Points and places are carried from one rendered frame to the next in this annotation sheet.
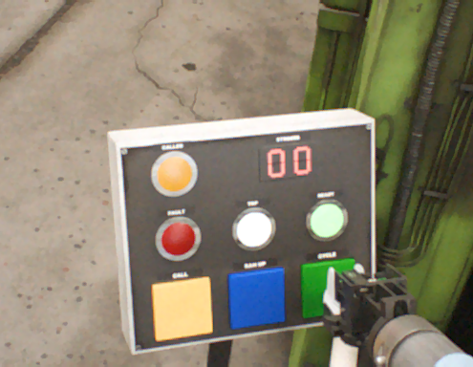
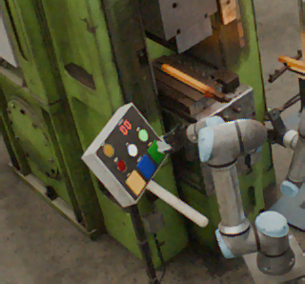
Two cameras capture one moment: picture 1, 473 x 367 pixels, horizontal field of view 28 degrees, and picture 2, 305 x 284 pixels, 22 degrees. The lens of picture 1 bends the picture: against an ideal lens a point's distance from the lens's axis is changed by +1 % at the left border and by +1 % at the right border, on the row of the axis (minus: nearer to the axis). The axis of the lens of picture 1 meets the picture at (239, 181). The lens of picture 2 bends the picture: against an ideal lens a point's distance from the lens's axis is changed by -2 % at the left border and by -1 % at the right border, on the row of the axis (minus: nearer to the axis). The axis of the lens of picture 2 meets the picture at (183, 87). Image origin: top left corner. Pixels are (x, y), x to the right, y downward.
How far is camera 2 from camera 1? 2.30 m
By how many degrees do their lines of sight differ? 32
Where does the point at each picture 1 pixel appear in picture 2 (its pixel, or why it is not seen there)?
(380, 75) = (111, 97)
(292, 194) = (132, 134)
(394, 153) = not seen: hidden behind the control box
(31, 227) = not seen: outside the picture
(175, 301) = (133, 181)
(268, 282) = (145, 160)
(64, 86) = not seen: outside the picture
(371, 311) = (179, 134)
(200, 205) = (118, 153)
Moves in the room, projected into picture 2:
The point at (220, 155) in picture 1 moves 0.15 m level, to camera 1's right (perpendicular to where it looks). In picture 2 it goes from (112, 137) to (138, 118)
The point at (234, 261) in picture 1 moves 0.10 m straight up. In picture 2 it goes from (134, 161) to (130, 143)
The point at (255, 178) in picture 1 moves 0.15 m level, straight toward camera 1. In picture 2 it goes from (122, 137) to (147, 151)
